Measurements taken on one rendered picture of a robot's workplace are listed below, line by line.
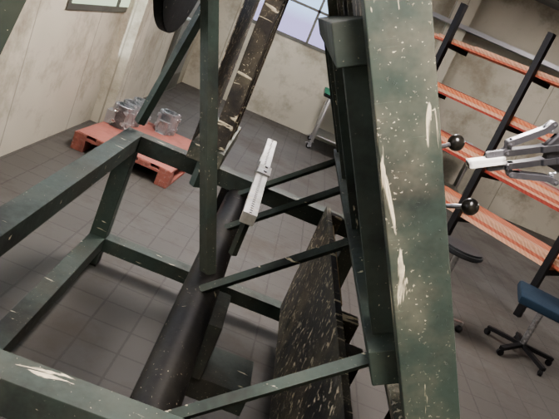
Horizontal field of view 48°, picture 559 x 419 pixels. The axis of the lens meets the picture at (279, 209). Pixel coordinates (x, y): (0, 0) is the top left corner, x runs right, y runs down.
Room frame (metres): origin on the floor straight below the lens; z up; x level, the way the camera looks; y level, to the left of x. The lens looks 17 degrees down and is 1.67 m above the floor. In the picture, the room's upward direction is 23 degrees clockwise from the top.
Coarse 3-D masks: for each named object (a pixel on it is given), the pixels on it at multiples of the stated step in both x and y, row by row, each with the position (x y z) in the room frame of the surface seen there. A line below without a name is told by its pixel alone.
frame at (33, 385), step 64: (128, 128) 3.20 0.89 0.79; (64, 192) 2.10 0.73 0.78; (0, 256) 1.65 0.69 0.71; (128, 256) 3.16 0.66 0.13; (0, 320) 2.11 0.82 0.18; (192, 320) 1.72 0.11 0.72; (320, 320) 2.12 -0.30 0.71; (0, 384) 1.07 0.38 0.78; (64, 384) 1.13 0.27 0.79; (192, 384) 2.14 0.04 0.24; (320, 384) 1.73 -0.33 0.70
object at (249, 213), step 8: (272, 144) 3.19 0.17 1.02; (264, 152) 2.93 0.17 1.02; (272, 152) 3.00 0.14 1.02; (264, 160) 2.77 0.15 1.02; (256, 176) 2.47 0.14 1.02; (264, 176) 2.51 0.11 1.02; (256, 184) 2.36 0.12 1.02; (264, 184) 2.41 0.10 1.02; (256, 192) 2.26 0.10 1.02; (248, 200) 2.12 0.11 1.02; (256, 200) 2.16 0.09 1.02; (248, 208) 2.04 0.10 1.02; (256, 208) 2.08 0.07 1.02; (240, 216) 1.99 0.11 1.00; (248, 216) 2.00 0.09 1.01; (256, 216) 2.00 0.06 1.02; (248, 224) 2.00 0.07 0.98
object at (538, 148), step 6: (540, 144) 1.27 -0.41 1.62; (510, 150) 1.24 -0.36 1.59; (516, 150) 1.24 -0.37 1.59; (522, 150) 1.25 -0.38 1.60; (528, 150) 1.25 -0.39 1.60; (534, 150) 1.25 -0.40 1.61; (540, 150) 1.25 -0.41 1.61; (546, 150) 1.24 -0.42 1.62; (552, 150) 1.24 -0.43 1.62; (558, 150) 1.24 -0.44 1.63
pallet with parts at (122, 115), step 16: (112, 112) 5.40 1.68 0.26; (128, 112) 5.38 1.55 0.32; (160, 112) 5.87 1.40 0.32; (96, 128) 5.11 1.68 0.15; (112, 128) 5.31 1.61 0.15; (144, 128) 5.73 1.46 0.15; (160, 128) 5.80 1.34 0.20; (80, 144) 4.83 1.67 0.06; (96, 144) 4.83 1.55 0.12; (176, 144) 5.68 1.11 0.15; (144, 160) 4.83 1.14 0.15; (160, 176) 4.83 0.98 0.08; (176, 176) 5.18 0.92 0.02
